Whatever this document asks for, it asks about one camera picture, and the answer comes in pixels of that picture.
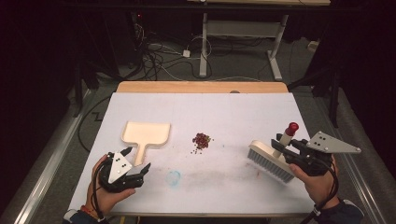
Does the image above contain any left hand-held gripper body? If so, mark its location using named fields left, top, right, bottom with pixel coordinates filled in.
left=98, top=151, right=146, bottom=193

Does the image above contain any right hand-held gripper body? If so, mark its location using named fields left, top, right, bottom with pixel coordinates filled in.
left=284, top=131, right=362, bottom=177

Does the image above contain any cream brush with red tip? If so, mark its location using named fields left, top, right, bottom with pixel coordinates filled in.
left=247, top=121, right=300, bottom=184

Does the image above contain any cream dustpan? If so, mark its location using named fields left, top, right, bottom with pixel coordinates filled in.
left=120, top=120, right=172, bottom=167

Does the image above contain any pile of red beans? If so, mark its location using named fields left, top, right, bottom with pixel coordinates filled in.
left=190, top=132, right=213, bottom=156

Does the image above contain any person's left hand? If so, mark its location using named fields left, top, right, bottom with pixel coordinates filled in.
left=85, top=154, right=137, bottom=216

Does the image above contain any person's right hand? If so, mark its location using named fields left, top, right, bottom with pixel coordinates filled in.
left=289, top=156, right=340, bottom=210

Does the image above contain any black stand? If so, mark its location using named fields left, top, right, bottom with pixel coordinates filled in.
left=288, top=60, right=343, bottom=129
left=72, top=60, right=101, bottom=119

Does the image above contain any white table cover sheet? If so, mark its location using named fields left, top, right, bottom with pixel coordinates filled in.
left=67, top=91, right=316, bottom=216

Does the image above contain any wooden table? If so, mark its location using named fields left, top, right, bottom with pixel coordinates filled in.
left=110, top=81, right=312, bottom=218

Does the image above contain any white-legged desk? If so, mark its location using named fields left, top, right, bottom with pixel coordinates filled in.
left=186, top=0, right=332, bottom=82

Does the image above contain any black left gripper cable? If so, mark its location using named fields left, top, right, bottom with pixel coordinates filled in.
left=92, top=157, right=106, bottom=220

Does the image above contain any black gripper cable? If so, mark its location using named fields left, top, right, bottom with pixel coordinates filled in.
left=92, top=157, right=106, bottom=220
left=300, top=158, right=340, bottom=224

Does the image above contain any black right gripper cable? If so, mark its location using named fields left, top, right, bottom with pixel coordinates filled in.
left=300, top=158, right=340, bottom=224

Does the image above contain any metal floor rail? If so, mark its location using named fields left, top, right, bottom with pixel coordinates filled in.
left=312, top=94, right=389, bottom=224
left=12, top=89, right=95, bottom=224

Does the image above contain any black floor cable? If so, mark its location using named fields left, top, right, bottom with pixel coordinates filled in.
left=77, top=94, right=112, bottom=153

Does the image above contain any orange bracelet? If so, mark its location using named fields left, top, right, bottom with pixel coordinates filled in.
left=79, top=204, right=101, bottom=220

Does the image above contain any bundle of black floor cables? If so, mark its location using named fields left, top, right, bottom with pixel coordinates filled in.
left=129, top=22, right=216, bottom=82

